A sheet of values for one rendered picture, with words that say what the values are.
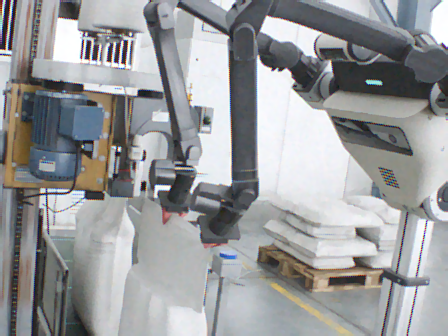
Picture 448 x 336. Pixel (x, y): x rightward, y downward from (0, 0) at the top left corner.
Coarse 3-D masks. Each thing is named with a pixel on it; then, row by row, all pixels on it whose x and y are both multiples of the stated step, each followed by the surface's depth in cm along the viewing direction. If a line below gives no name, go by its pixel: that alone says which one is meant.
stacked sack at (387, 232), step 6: (360, 228) 484; (366, 228) 479; (372, 228) 474; (378, 228) 470; (384, 228) 472; (390, 228) 472; (396, 228) 475; (360, 234) 485; (366, 234) 477; (372, 234) 469; (378, 234) 466; (384, 234) 464; (390, 234) 467; (372, 240) 473; (378, 240) 466; (384, 240) 467; (390, 240) 470
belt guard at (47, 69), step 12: (36, 60) 159; (48, 60) 156; (36, 72) 159; (48, 72) 157; (60, 72) 156; (72, 72) 157; (84, 72) 160; (96, 72) 164; (108, 72) 169; (120, 72) 174; (132, 72) 180; (108, 84) 170; (120, 84) 175; (132, 84) 181; (144, 84) 187; (156, 84) 193
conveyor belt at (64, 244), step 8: (56, 240) 356; (64, 240) 358; (72, 240) 361; (56, 248) 339; (64, 248) 342; (72, 248) 344; (64, 256) 327; (72, 256) 329; (72, 264) 315; (72, 272) 302; (72, 312) 250; (72, 320) 241; (80, 320) 243; (72, 328) 233; (80, 328) 235
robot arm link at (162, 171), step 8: (192, 152) 159; (152, 160) 161; (160, 160) 159; (168, 160) 160; (176, 160) 162; (184, 160) 164; (192, 160) 160; (152, 168) 160; (160, 168) 159; (168, 168) 160; (152, 176) 159; (160, 176) 158; (168, 176) 159; (152, 184) 159; (160, 184) 160; (168, 184) 161
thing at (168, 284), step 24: (144, 216) 191; (144, 240) 190; (168, 240) 170; (192, 240) 158; (144, 264) 187; (168, 264) 169; (192, 264) 158; (144, 288) 168; (168, 288) 168; (192, 288) 157; (144, 312) 165; (168, 312) 156; (192, 312) 158
